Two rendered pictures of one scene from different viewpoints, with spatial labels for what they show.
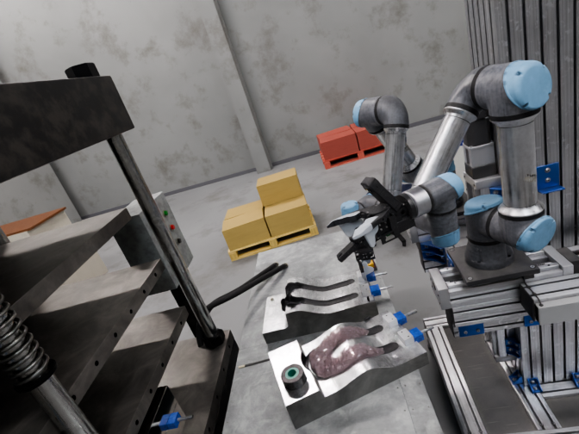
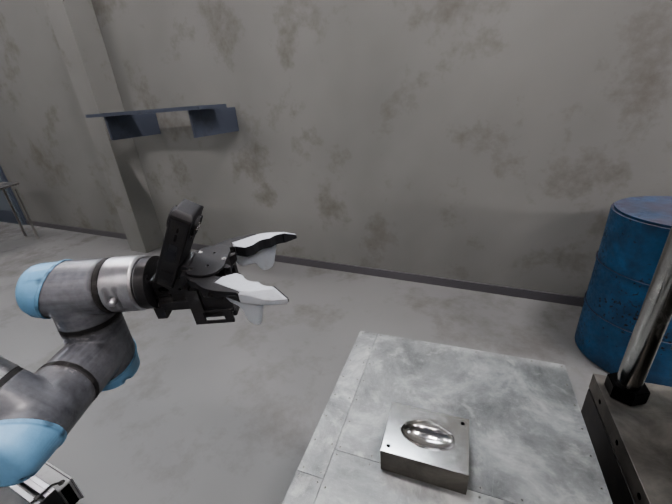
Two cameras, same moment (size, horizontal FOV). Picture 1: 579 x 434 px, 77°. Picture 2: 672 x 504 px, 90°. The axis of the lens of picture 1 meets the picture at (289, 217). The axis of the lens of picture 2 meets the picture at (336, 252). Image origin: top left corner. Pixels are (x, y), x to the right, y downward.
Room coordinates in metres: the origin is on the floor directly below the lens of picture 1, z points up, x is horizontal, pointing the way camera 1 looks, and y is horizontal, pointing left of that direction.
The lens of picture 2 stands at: (1.17, 0.05, 1.64)
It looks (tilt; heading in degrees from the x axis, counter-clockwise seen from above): 24 degrees down; 193
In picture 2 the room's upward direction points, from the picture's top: 4 degrees counter-clockwise
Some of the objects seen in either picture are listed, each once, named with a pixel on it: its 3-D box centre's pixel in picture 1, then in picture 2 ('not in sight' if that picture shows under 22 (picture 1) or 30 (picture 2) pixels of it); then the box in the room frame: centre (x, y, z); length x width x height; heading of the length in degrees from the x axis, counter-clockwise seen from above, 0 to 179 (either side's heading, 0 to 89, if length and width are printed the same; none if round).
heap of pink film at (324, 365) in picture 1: (342, 347); not in sight; (1.01, -0.03, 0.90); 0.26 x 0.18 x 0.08; 99
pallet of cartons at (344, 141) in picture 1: (354, 140); not in sight; (6.52, -1.58, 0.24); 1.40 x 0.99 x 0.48; 77
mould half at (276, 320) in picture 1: (316, 300); not in sight; (1.37, 0.01, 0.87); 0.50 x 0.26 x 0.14; 82
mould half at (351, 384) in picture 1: (345, 357); not in sight; (1.01, -0.03, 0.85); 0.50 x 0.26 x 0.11; 99
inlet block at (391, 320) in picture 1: (401, 317); not in sight; (1.11, -0.28, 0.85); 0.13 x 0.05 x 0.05; 99
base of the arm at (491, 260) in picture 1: (487, 245); not in sight; (1.05, -0.62, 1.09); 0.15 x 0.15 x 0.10
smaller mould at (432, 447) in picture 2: not in sight; (425, 443); (0.57, 0.10, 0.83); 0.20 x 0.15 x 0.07; 82
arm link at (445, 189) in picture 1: (438, 192); (76, 289); (0.86, -0.39, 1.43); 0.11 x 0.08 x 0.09; 103
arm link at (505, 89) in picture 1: (516, 163); not in sight; (0.91, -0.65, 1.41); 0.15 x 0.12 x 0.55; 13
